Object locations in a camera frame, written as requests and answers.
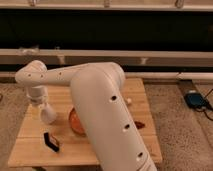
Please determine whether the blue box on floor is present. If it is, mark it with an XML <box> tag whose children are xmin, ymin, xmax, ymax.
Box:
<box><xmin>184</xmin><ymin>93</ymin><xmax>206</xmax><ymax>108</ymax></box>

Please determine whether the white ceramic cup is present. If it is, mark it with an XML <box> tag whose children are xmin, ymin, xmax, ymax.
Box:
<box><xmin>40</xmin><ymin>103</ymin><xmax>57</xmax><ymax>124</ymax></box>

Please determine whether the black cable on floor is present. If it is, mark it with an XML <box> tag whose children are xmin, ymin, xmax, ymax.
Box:
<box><xmin>194</xmin><ymin>87</ymin><xmax>213</xmax><ymax>121</ymax></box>

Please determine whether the black eraser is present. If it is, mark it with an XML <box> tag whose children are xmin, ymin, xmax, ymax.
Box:
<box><xmin>44</xmin><ymin>132</ymin><xmax>60</xmax><ymax>152</ymax></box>

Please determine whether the orange round plate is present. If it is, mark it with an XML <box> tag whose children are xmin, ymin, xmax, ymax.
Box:
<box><xmin>69</xmin><ymin>108</ymin><xmax>86</xmax><ymax>136</ymax></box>

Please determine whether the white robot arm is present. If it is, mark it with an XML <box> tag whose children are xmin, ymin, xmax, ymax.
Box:
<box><xmin>15</xmin><ymin>60</ymin><xmax>157</xmax><ymax>171</ymax></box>

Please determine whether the dark red chili pepper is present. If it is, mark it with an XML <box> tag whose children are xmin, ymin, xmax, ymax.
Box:
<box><xmin>134</xmin><ymin>121</ymin><xmax>145</xmax><ymax>129</ymax></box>

